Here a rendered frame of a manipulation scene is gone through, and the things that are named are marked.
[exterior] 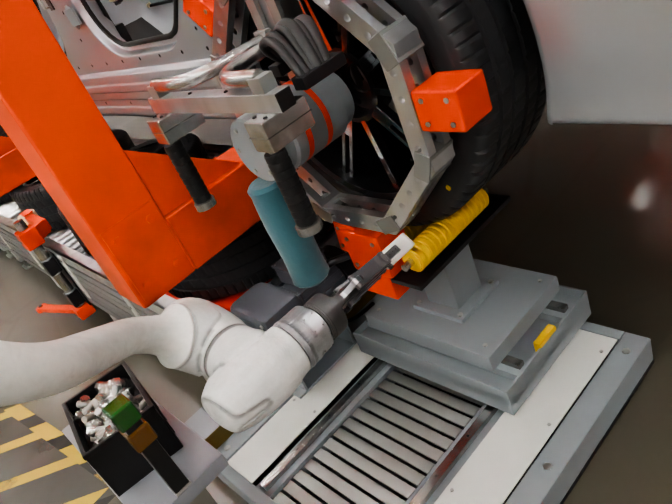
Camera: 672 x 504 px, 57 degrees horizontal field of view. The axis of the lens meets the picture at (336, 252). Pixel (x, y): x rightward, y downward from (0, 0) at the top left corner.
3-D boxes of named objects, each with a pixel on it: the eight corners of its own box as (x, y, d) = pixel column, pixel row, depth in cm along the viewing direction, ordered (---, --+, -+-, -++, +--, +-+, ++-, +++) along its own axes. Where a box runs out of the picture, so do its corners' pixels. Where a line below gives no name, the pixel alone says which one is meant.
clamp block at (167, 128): (207, 121, 119) (194, 96, 117) (170, 145, 115) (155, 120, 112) (194, 121, 123) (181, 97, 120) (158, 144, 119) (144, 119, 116)
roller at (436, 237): (499, 201, 137) (493, 179, 134) (418, 282, 123) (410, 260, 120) (477, 199, 141) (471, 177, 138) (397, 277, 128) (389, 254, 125)
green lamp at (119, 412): (144, 417, 97) (131, 400, 95) (123, 435, 95) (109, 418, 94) (134, 408, 100) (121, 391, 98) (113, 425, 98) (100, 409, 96)
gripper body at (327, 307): (327, 349, 101) (363, 314, 106) (338, 332, 94) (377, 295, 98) (295, 317, 103) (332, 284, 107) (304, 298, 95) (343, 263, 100)
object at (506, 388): (592, 316, 154) (586, 286, 149) (515, 419, 137) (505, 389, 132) (437, 277, 191) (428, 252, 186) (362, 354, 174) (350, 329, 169)
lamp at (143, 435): (160, 437, 100) (147, 421, 98) (140, 455, 98) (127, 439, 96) (149, 428, 103) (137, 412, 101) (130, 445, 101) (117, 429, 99)
